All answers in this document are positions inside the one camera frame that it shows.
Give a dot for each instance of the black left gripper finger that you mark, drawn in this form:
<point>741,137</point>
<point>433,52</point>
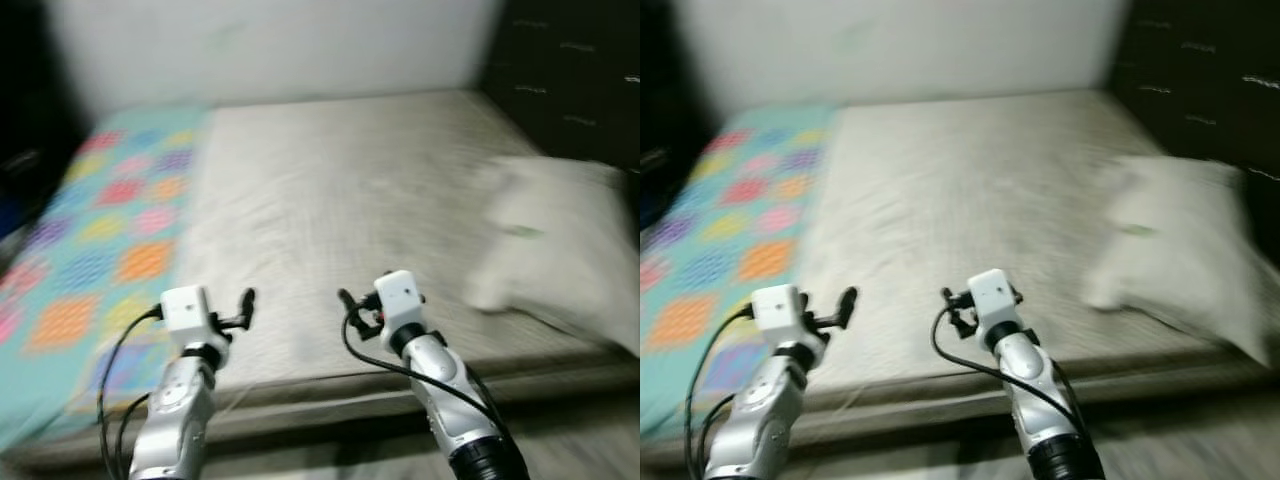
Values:
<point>846,308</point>
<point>247,308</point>

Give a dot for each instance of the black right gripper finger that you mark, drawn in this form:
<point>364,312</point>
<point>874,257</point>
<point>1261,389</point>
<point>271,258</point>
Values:
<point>348,302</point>
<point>947,298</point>

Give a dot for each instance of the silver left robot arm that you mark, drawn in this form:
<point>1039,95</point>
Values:
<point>760,420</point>
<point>170,420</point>

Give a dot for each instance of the dotted grey quilted mattress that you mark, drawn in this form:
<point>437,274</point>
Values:
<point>950,200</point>
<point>330,200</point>

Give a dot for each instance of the teal blanket with colourful shapes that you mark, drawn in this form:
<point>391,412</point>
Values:
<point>655,390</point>
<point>20,380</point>

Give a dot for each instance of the white printed pillow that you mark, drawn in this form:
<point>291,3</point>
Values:
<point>560,250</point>
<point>1170,250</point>

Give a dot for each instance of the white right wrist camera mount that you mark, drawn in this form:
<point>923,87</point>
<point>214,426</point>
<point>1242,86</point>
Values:
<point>992,295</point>
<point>400,295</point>

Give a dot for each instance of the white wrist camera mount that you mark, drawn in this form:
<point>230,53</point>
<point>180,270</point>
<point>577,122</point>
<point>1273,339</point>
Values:
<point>775,310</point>
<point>400,295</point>
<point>185,310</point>
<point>992,295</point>

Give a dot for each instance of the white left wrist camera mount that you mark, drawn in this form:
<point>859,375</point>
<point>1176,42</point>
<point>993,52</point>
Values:
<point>185,310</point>
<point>775,310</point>

